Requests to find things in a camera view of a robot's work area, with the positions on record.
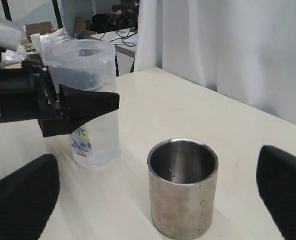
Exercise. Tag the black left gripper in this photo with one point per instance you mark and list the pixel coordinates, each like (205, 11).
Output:
(28, 93)

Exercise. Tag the clear plastic container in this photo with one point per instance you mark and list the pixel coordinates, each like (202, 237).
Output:
(88, 65)

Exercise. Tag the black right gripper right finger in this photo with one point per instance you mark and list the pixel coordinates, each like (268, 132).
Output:
(276, 183)

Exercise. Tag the white side desk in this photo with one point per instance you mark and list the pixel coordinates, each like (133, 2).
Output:
(124, 41)

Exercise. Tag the brown cardboard box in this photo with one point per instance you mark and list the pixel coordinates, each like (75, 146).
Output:
(38, 28)

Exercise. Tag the white backdrop curtain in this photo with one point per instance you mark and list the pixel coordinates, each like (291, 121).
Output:
(243, 49)

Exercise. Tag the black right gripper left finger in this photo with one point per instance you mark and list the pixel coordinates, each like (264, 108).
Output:
(28, 197)

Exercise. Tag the stainless steel cup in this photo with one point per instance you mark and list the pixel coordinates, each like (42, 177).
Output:
(182, 175)

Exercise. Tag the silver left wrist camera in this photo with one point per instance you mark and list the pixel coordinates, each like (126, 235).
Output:
(11, 35)

